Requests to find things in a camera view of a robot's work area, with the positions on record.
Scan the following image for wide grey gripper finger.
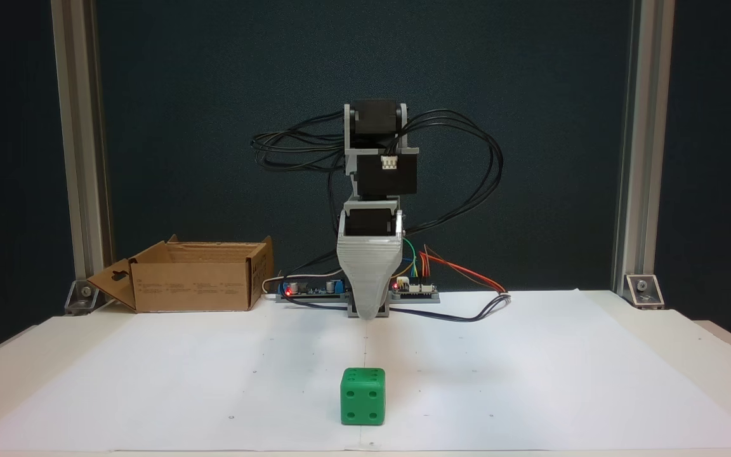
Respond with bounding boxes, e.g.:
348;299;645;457
336;234;405;321

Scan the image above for green dice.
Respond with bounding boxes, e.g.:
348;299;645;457
340;367;386;427

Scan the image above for grey circuit board tray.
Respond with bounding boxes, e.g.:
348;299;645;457
275;291;441;305

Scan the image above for blue circuit board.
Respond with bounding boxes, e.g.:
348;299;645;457
278;277;347;298

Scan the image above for brown cardboard box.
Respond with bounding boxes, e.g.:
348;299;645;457
86;235;275;314

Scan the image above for coloured jumper wires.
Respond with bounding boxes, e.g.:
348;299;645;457
403;237;433;284

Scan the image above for small board with jumper wires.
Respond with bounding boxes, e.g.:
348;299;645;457
392;277;438;295

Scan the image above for orange and red wires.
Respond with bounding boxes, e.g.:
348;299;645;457
423;244;508;295

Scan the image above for black cable with white connector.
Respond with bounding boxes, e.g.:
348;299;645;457
277;292;511;324

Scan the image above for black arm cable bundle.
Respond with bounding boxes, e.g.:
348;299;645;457
402;109;505;237
251;112;348;173

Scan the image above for aluminium corner bracket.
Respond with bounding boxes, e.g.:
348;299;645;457
63;279;101;315
624;274;665;310

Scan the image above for aluminium frame post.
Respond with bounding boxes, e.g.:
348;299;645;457
612;0;675;294
51;0;115;300

